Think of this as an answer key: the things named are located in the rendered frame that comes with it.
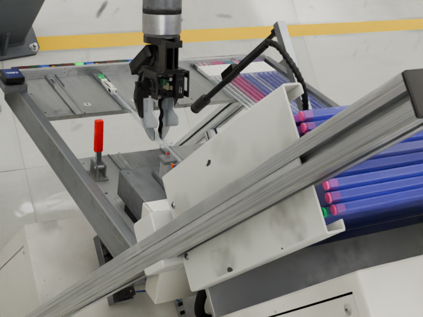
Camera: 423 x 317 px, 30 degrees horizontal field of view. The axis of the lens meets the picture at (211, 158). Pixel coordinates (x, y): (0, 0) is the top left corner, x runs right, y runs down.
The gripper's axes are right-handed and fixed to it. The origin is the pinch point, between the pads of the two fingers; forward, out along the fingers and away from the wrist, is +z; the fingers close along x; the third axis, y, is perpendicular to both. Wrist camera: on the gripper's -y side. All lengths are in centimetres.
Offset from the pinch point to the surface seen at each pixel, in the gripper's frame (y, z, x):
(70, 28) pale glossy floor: -118, -4, 26
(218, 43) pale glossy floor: -113, 3, 81
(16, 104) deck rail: -24.6, -2.3, -20.9
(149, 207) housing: 35.7, 0.8, -18.5
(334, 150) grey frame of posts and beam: 86, -23, -25
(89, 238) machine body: -19.9, 29.3, -6.8
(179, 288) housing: 39.4, 13.5, -14.9
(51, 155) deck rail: -2.3, 2.8, -21.0
